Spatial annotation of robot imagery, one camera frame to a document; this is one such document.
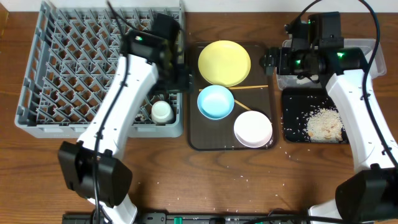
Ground white plastic cup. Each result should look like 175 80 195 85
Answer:
150 101 174 125

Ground rice and food scraps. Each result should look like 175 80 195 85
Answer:
304 108 345 142

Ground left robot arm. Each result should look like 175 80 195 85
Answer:
58 14 192 223

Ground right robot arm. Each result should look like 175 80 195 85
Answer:
261 12 397 223

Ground black waste tray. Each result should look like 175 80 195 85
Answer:
282 88 348 144

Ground wooden chopstick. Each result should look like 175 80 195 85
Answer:
234 100 251 111
199 85 269 92

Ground light blue bowl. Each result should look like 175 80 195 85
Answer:
197 85 234 120

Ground yellow plate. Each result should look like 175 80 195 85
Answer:
198 40 251 87

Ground dark brown serving tray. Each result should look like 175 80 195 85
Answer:
187 42 278 151

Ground clear plastic bin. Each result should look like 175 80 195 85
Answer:
276 39 387 90

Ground grey dish rack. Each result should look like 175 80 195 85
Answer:
14 1 185 138

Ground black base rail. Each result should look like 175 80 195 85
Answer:
61 212 312 224

